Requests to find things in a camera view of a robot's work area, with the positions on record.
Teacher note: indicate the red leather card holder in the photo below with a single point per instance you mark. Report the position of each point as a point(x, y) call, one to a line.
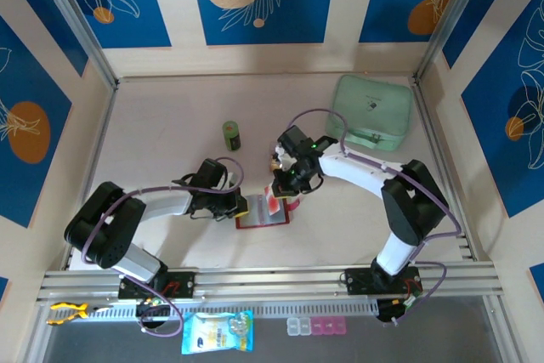
point(255, 218)

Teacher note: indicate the white card with pink circles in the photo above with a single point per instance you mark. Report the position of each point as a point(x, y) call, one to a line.
point(274, 203)

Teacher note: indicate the gold VIP card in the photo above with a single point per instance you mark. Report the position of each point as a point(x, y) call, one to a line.
point(276, 164)

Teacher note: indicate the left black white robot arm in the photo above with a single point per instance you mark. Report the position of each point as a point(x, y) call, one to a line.
point(102, 231)

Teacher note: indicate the green cylindrical bottle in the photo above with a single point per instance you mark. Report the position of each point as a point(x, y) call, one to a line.
point(231, 135)

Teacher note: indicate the mint green zip pouch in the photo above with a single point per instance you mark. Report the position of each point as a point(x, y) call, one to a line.
point(378, 99)

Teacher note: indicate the blue plastic snack bag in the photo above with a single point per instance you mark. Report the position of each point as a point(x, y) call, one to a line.
point(217, 333)

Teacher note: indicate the white and pink pill organizer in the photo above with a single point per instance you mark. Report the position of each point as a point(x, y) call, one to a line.
point(316, 326)

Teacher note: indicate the grey metal sheet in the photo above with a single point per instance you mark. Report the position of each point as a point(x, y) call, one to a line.
point(382, 346)

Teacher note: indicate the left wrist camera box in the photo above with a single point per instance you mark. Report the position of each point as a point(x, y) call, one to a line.
point(212, 174)

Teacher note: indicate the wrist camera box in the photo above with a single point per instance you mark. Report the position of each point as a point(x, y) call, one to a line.
point(297, 140)
point(212, 174)

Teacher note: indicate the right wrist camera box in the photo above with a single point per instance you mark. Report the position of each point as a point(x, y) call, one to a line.
point(297, 140)

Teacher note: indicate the aluminium mounting rail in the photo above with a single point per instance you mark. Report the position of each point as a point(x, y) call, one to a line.
point(272, 280)

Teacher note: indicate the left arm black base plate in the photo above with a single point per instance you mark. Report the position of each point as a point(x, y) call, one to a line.
point(187, 284)

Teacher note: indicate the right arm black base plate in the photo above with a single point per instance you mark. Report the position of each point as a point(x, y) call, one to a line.
point(357, 281)

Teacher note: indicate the aluminium table edge rail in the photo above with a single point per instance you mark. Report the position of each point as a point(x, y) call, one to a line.
point(98, 142)
point(423, 103)

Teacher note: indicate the aluminium frame post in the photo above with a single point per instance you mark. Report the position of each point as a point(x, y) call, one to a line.
point(451, 18)
point(77, 18)

